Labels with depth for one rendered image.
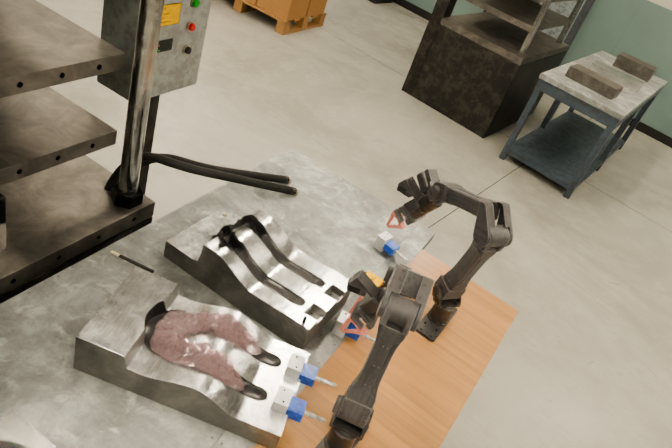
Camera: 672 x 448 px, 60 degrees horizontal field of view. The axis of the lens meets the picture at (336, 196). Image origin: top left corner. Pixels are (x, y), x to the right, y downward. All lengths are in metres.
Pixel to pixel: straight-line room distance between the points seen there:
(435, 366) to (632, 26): 6.31
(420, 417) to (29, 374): 0.95
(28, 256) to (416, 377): 1.12
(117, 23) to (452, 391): 1.45
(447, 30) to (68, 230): 4.20
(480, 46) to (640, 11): 2.75
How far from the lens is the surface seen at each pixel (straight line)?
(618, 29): 7.72
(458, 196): 1.77
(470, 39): 5.38
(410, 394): 1.68
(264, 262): 1.71
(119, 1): 1.90
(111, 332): 1.44
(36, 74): 1.59
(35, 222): 1.90
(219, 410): 1.40
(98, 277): 1.72
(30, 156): 1.72
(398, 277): 1.30
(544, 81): 4.98
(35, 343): 1.57
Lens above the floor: 2.01
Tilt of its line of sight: 32 degrees down
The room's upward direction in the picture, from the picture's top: 20 degrees clockwise
